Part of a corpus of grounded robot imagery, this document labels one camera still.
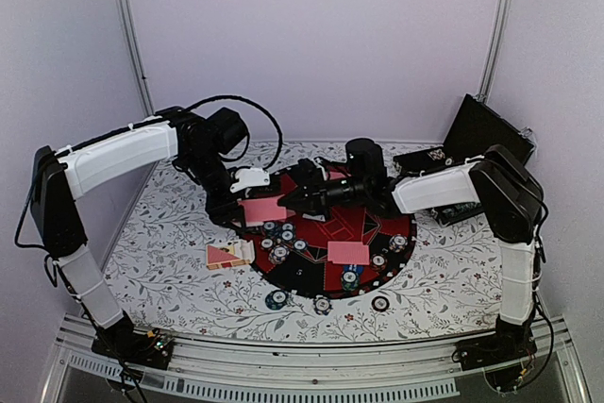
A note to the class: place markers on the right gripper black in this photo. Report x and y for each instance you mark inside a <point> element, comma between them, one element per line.
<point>317,198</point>

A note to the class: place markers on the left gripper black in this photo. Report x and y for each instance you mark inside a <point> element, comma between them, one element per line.
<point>221,210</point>

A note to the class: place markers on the red card bundle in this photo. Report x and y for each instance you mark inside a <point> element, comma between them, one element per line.
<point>258,211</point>

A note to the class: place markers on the red playing card deck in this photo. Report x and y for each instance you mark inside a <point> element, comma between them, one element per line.
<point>229,254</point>

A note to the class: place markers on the poker chips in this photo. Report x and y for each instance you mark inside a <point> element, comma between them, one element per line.
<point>397,243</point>
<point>278,254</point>

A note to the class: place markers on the dealt red card seat four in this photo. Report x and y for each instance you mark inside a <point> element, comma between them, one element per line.
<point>343,253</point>

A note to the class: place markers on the green chips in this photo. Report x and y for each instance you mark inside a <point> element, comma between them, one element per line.
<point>351,277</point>

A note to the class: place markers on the green poker chip stack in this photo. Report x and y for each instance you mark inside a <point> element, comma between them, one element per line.
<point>276,300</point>

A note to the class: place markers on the blue beige poker chip stack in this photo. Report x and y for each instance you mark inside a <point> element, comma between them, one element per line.
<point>322,305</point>

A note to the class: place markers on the red brown poker chip stack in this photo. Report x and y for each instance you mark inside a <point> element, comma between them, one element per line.
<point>380,303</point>

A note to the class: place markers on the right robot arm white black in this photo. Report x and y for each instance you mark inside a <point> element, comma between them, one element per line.
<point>521,268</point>

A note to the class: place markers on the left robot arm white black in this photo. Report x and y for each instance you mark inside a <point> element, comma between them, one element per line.
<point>63,177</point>

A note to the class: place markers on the round red black poker mat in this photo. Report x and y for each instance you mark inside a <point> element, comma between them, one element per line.
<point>309,273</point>

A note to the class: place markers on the black poker set case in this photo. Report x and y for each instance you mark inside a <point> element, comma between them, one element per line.
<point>476,143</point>

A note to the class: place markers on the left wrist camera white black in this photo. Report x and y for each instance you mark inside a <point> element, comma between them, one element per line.
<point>252,177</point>

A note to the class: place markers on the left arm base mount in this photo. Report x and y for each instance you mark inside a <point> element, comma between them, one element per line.
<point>151,349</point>

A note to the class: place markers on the front aluminium rail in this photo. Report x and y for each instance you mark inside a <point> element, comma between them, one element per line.
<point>223,370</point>

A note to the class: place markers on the right aluminium frame post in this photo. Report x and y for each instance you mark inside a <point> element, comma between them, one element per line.
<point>502,11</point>

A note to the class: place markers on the aluminium frame post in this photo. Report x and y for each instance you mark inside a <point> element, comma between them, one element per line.
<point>502,11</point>
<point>133,49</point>

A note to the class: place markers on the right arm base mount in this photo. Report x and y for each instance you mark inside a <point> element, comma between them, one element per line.
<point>510,361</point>

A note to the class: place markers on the left aluminium frame post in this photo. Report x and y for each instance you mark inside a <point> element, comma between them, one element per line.
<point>133,49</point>

